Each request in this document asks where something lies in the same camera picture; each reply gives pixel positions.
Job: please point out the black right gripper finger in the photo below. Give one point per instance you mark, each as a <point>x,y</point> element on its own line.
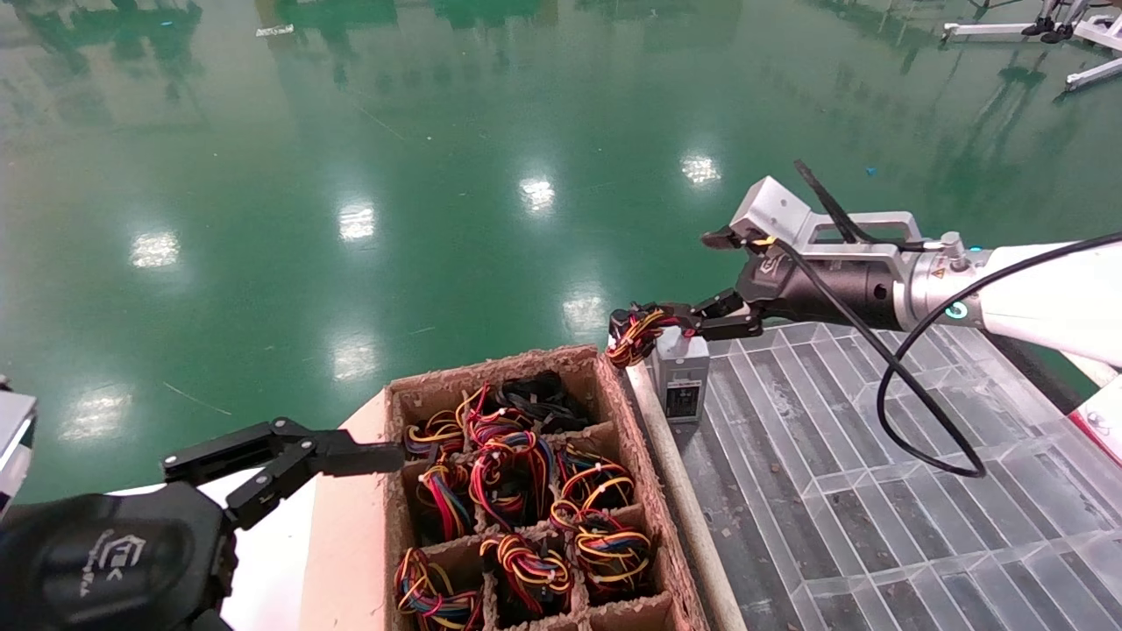
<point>723,320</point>
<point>727,238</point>

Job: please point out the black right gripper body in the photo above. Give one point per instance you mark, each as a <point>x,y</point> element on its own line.
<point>824,294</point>

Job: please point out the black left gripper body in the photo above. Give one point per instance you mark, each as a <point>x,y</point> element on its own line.
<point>105,565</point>

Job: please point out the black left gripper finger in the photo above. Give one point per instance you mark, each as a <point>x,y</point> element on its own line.
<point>228,449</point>
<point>359,458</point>

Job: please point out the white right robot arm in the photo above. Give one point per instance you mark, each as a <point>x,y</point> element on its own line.
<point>1052,298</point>

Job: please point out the beige flat board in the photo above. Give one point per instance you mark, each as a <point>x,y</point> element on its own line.
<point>351,543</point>

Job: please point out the brown pulp compartment tray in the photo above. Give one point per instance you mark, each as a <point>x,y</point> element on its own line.
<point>631,438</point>

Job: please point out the clear plastic divided tray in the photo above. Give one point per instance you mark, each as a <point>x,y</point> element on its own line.
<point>833,526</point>

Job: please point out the dark cart deck board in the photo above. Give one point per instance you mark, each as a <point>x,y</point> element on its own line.
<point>1043,372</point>

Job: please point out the white metal stand base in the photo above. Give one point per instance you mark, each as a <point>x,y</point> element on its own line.
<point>990,31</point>

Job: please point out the white metal stand bar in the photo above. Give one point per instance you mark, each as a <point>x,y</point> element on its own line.
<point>1096,74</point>

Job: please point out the white paper scrap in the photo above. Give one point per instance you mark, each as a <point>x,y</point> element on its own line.
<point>276,31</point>

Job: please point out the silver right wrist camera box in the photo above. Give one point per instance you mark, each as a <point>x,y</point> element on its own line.
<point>771,210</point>

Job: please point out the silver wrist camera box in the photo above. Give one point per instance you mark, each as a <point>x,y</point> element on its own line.
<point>13,438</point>
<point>771,210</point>

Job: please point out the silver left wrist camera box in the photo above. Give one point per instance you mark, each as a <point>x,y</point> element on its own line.
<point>13,438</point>

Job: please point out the white cart frame pipe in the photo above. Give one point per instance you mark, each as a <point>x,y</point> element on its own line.
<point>1109,377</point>
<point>692,508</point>

